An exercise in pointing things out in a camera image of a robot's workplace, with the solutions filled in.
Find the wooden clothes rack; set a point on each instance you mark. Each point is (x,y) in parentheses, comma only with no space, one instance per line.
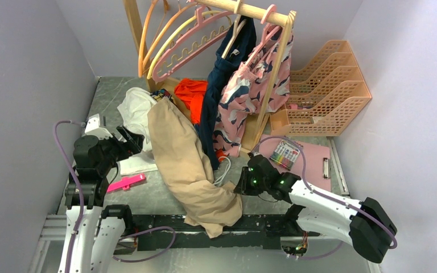
(208,24)

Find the pink notched hanger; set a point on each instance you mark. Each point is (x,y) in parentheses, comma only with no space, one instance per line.
(188,45)

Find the pink hanger with garment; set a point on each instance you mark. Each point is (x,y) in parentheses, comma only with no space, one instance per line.
(268,32)

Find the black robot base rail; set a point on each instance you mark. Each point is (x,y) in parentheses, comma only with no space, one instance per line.
(149,232)

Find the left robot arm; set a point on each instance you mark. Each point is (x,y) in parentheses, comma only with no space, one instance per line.
(94,229)

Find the navy blue hanging garment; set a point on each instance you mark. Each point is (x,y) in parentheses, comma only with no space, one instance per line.
(218,78)

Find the orange hanger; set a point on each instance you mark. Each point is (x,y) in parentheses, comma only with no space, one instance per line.
(143,50)

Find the beige drawstring shorts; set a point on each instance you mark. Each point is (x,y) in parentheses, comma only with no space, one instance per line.
(187,171)

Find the yellow hanger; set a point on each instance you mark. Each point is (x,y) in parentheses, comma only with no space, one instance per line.
(173,41)

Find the white garment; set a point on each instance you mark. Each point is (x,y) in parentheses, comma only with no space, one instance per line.
(134,110)

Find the peach mesh file organizer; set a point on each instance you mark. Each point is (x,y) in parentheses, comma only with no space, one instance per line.
(325,96)

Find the colourful patterned garment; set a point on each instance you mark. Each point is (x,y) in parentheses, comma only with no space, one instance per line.
(161,94)

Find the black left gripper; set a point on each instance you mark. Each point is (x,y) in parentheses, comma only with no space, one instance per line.
(132,144)

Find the marker pen set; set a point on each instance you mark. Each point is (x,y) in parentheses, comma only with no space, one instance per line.
(285,154)

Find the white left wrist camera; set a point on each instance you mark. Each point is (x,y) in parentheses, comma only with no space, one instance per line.
(96,126)

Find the orange mesh garment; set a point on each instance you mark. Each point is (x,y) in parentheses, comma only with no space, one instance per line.
(191,93)

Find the pink shark print garment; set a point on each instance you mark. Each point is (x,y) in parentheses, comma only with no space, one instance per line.
(265,82)

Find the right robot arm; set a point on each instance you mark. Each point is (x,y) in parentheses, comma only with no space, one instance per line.
(362,224)

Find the pink clipboard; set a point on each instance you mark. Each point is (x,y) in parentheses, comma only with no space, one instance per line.
(317,162)

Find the pink clothes clip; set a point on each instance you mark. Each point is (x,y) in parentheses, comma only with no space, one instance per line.
(126,183)

